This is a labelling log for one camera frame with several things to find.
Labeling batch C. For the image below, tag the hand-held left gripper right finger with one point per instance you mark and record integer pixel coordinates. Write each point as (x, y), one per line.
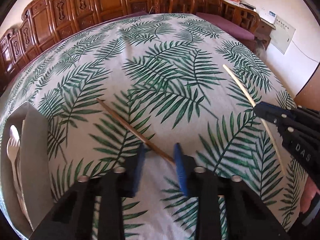
(180, 170)

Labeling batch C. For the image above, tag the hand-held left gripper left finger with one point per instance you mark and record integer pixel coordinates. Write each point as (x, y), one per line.
(137, 172)

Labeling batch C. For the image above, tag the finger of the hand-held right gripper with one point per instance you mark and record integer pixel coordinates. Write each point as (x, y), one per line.
(270, 113)

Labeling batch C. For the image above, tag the cream wooden chopstick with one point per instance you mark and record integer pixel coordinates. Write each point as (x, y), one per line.
(240, 85)

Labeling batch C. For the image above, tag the brown wooden chopstick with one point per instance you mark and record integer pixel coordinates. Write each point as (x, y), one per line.
(130, 128)

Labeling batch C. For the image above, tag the white utensil tray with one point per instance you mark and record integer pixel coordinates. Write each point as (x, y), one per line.
(35, 155)

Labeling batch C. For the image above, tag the white plastic fork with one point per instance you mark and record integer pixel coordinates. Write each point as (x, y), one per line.
(12, 151)

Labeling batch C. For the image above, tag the person's right hand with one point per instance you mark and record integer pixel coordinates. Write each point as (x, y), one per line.
(310, 197)

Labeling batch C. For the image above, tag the small wooden cabinet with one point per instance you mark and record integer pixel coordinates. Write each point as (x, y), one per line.
(262, 33)

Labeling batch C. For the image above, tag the white box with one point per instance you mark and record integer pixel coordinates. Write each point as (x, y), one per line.
(268, 16)

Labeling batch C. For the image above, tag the leaf print tablecloth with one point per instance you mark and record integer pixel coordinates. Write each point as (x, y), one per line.
(155, 75)

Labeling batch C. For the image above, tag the purple seat cushion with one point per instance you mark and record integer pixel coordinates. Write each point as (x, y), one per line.
(225, 25)

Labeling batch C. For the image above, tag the slim white plastic spoon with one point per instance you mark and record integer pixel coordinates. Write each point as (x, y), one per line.
(14, 131)

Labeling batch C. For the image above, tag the wooden armchair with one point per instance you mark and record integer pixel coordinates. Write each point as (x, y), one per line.
(172, 1)

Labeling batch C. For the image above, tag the carved wooden bench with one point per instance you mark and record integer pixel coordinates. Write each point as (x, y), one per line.
(70, 5)

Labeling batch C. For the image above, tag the white wall panel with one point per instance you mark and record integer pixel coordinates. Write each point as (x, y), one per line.
(282, 33)

